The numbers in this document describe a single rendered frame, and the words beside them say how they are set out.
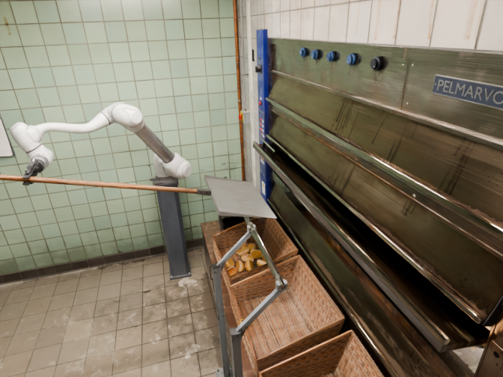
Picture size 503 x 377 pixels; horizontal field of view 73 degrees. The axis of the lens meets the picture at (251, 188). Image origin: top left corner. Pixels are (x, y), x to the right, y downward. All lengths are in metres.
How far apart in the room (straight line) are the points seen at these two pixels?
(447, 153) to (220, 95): 2.44
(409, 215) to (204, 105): 2.36
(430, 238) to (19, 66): 3.04
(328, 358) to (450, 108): 1.28
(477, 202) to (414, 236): 0.30
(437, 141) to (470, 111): 0.14
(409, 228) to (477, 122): 0.42
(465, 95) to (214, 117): 2.53
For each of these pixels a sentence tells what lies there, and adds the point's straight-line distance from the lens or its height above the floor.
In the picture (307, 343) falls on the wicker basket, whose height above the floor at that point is 0.75.
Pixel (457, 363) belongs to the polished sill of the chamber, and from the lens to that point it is 1.39.
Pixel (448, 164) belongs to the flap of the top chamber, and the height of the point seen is 1.80.
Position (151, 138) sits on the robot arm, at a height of 1.48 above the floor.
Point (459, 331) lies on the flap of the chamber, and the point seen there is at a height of 1.40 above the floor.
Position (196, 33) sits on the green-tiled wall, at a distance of 3.19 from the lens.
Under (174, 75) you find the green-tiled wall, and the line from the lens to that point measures 3.19.
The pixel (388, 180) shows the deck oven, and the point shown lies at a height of 1.65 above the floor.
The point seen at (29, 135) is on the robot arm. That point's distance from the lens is 2.40.
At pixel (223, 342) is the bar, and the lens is 2.39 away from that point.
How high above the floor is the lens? 2.18
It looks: 26 degrees down
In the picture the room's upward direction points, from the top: 2 degrees counter-clockwise
